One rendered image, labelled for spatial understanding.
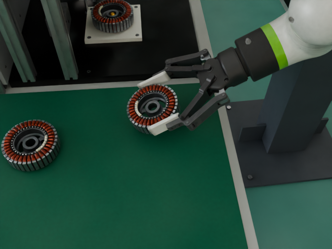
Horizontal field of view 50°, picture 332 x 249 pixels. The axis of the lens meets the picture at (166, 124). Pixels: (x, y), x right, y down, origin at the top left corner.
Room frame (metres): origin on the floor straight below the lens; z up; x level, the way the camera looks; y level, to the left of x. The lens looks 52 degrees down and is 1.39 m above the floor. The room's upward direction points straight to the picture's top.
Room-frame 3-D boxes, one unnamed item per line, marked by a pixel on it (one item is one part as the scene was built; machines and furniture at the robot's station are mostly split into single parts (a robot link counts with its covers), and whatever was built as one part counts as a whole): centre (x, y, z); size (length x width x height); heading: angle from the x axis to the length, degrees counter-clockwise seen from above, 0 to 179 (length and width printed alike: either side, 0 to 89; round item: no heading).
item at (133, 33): (0.83, 0.14, 0.78); 0.15 x 0.15 x 0.01; 4
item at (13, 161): (0.43, 0.28, 0.77); 0.11 x 0.11 x 0.04
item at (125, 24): (0.83, 0.14, 0.80); 0.11 x 0.11 x 0.04
